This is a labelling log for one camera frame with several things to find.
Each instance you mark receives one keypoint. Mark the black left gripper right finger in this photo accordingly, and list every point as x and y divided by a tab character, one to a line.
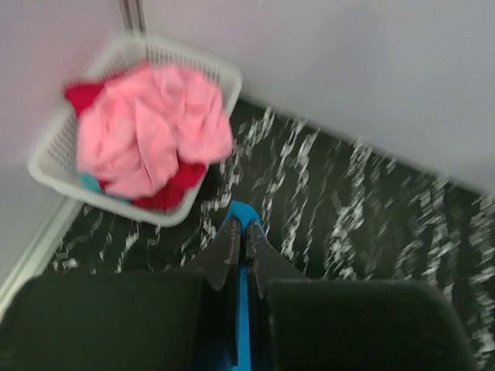
298	323

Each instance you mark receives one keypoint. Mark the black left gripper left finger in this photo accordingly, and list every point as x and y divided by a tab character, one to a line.
183	319

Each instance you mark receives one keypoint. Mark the blue t shirt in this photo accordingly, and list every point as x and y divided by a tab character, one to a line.
243	293

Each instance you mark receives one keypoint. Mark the red t shirt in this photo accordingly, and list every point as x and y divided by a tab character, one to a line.
170	185

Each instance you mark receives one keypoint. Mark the teal garment in basket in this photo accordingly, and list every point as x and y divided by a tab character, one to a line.
100	186

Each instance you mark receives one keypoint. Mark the pink t shirt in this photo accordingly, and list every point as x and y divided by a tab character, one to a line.
185	102

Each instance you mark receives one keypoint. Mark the white plastic laundry basket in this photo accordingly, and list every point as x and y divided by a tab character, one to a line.
53	163

